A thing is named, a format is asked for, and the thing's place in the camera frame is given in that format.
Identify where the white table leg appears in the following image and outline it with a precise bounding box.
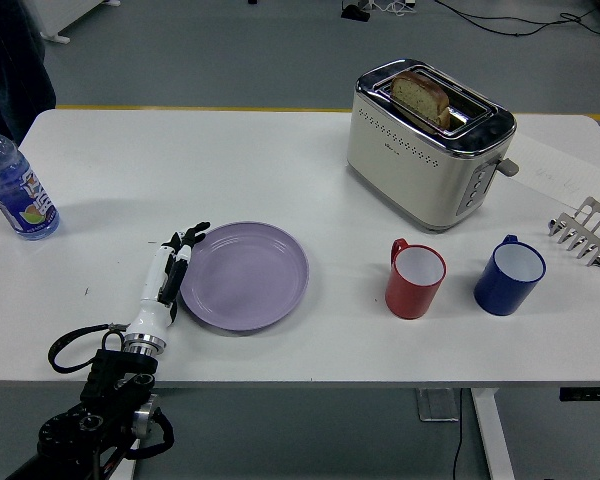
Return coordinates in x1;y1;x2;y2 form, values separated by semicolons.
468;387;516;480
110;439;142;480

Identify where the black table control panel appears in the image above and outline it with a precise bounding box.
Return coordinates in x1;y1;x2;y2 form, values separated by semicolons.
559;387;600;402

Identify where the purple round plate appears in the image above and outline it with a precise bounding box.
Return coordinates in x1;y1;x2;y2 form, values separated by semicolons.
178;221;311;333

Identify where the red mug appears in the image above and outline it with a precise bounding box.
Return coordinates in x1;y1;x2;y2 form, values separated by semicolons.
384;238;448;320

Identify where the blue mug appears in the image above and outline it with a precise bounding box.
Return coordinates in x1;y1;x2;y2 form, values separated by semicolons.
473;234;548;317

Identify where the metal toast rack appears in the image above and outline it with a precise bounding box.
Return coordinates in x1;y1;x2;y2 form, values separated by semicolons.
547;196;600;268

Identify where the blue plastic drink bottle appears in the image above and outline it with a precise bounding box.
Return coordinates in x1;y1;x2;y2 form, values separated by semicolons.
0;118;61;242

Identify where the cream chrome toaster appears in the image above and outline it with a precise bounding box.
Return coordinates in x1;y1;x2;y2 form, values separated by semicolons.
346;58;521;234

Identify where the long black floor cable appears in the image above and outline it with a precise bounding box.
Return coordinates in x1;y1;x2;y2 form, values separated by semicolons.
432;0;600;39

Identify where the white furniture base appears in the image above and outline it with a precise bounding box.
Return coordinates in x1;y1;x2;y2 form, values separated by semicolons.
32;0;123;44

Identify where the white paper sheet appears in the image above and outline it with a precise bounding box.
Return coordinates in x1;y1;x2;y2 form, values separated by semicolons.
504;130;600;207

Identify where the white cable bundle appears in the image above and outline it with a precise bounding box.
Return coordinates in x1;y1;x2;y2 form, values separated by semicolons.
369;0;416;14

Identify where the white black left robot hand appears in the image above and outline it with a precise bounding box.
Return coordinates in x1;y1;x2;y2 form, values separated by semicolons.
127;221;212;346

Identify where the large brown bread slice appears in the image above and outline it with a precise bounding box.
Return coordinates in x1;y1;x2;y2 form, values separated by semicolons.
390;70;451;129

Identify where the person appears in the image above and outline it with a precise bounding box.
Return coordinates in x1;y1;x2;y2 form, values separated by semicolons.
0;0;57;147

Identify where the grey floor plate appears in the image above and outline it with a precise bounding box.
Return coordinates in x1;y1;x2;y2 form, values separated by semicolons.
413;388;462;423

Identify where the thin black cable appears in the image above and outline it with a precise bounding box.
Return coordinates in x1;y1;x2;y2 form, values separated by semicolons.
448;388;465;480

